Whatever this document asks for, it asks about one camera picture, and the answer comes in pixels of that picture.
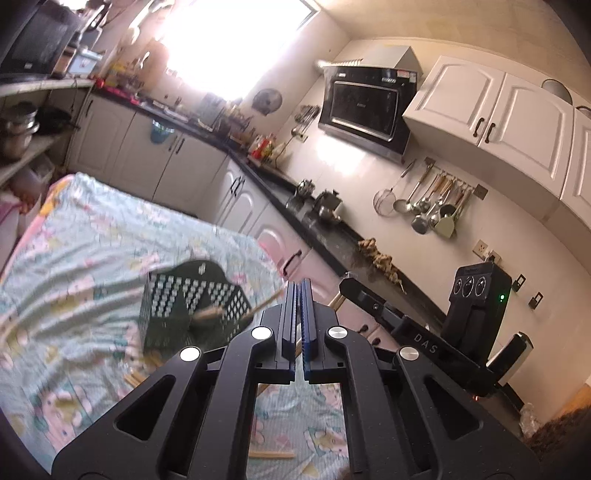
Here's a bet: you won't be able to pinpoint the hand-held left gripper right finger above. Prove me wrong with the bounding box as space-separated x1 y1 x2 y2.
300 278 542 480

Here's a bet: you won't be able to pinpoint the steel ladle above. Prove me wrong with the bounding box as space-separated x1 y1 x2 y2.
393 159 435 214

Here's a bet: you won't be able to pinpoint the steel kettle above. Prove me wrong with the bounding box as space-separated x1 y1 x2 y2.
315 188 344 217

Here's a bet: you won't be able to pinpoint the teal knife block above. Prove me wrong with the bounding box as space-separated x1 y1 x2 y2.
198 92 228 131

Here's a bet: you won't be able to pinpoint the green spatula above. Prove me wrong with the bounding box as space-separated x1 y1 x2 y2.
436 185 472 240

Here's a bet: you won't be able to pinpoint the white upper cabinets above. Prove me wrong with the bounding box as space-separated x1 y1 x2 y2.
402 55 591 227

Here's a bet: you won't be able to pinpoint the green perforated utensil basket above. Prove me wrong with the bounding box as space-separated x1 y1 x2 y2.
141 259 253 352

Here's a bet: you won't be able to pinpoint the black kitchen countertop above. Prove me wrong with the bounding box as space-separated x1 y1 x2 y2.
90 83 529 418

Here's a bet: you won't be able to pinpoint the stacked steel pots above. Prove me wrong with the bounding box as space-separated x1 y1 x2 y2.
0 102 41 160

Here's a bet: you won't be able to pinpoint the bright window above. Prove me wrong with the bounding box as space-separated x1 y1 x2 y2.
159 0 320 101

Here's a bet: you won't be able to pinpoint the red yellow condiment bottles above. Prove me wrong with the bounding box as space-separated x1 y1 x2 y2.
248 133 279 163

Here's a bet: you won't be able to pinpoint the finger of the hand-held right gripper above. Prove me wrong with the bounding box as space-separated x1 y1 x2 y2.
338 275 407 333

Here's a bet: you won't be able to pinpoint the blue hanging bin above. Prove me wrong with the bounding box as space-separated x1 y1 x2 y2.
151 119 174 145

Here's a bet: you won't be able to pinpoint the round wall fan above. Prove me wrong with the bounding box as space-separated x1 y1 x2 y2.
252 88 284 114

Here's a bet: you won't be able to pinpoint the cartoon printed tablecloth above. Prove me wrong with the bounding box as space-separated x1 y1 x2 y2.
0 172 354 480

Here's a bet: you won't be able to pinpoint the black frying pan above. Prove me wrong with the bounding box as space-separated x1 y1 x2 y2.
36 106 80 136

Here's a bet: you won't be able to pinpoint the small hanging kitchen tools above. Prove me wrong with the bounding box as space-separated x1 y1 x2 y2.
294 104 321 128

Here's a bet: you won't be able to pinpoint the brown ginger roots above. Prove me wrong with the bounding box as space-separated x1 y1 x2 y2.
357 237 408 292

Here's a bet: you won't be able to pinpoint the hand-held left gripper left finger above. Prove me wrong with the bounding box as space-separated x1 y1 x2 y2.
51 281 298 480

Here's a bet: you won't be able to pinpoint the black microwave oven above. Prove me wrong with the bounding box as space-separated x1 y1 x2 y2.
0 0 86 77

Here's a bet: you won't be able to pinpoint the white shelf rack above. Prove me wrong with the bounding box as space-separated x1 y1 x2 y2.
0 75 94 188

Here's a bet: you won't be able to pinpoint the silver exhaust duct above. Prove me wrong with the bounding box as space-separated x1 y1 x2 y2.
316 57 366 71

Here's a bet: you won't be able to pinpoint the black range hood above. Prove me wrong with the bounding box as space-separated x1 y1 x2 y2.
317 46 424 165

